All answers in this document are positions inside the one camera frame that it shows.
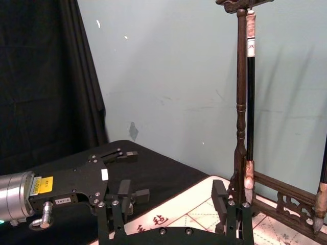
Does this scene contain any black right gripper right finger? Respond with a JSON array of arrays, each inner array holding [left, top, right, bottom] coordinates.
[[212, 179, 254, 241]]

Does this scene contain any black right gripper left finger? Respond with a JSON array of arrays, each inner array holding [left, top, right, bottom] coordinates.
[[95, 179, 133, 242]]

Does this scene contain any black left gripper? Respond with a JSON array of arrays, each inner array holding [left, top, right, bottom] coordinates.
[[28, 148, 151, 211]]

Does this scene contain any black table cloth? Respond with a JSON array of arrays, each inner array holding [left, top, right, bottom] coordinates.
[[0, 139, 211, 245]]

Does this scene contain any white felt mat red grid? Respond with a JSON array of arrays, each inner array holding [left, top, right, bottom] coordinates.
[[122, 174, 327, 245]]

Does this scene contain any dark wooden brush rack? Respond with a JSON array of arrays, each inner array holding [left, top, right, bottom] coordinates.
[[215, 0, 323, 226]]

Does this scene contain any black curtain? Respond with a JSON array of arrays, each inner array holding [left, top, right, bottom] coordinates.
[[0, 0, 111, 177]]

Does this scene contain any dark cable with silver plug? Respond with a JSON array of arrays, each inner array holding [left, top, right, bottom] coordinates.
[[29, 201, 54, 231]]

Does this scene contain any black-handled calligraphy brush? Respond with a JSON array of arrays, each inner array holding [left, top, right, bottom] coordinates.
[[312, 141, 327, 236], [243, 8, 258, 208]]

